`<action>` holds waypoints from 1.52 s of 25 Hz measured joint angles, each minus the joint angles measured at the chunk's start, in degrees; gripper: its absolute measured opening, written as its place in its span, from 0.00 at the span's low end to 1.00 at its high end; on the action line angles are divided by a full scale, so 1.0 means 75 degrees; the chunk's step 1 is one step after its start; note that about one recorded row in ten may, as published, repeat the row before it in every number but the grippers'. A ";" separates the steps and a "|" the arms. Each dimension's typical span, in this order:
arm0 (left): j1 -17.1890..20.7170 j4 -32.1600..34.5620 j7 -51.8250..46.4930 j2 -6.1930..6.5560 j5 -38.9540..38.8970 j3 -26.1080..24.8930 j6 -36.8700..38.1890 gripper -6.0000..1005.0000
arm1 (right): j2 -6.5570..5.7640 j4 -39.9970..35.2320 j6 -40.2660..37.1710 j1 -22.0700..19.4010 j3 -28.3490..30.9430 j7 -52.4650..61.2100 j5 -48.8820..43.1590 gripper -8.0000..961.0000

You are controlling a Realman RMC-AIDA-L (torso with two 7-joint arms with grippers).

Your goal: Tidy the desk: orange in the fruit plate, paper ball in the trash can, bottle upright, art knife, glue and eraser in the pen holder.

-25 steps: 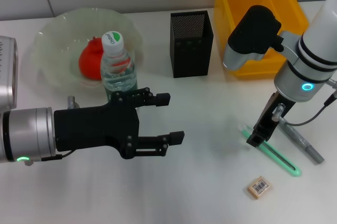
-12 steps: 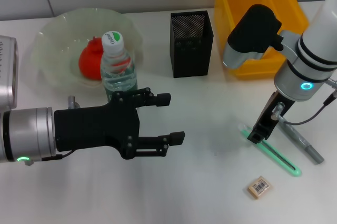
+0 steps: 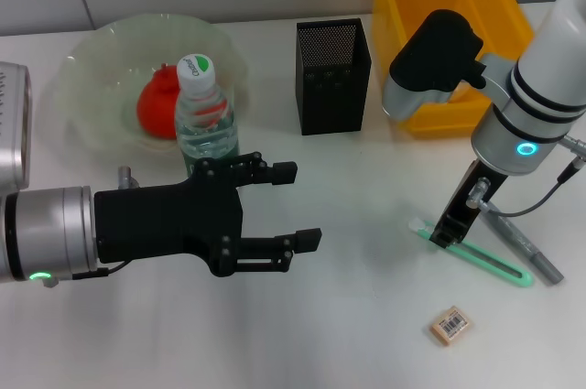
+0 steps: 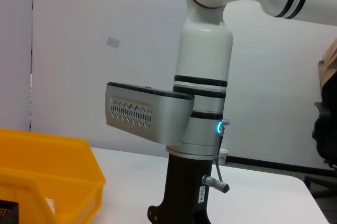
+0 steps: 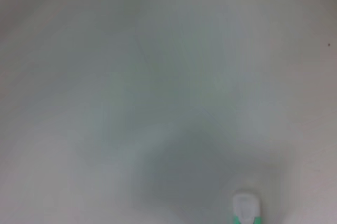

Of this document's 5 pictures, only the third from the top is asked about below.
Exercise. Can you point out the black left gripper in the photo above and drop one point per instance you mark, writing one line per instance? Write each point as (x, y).
(169, 224)

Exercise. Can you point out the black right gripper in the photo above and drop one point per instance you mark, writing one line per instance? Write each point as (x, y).
(467, 197)

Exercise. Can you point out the green utility knife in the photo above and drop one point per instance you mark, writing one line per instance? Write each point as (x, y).
(490, 263)

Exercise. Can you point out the clear plastic water bottle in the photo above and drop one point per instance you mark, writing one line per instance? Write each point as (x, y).
(206, 132)

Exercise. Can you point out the red-orange fruit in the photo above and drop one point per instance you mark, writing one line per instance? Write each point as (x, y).
(155, 105)

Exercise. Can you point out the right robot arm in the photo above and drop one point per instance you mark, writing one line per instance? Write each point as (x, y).
(540, 87)

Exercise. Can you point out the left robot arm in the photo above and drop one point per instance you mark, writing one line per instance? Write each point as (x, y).
(41, 233)

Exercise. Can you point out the grey marker pen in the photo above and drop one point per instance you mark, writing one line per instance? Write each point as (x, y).
(526, 245)

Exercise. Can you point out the beige eraser with barcode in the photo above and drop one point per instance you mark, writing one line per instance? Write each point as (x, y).
(452, 326)

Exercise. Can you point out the black mesh pen holder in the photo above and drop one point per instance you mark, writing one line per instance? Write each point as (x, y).
(332, 96)

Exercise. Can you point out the translucent wavy fruit plate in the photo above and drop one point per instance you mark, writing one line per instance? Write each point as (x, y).
(100, 68)

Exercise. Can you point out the yellow plastic storage bin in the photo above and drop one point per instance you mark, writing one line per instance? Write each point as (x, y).
(398, 4)

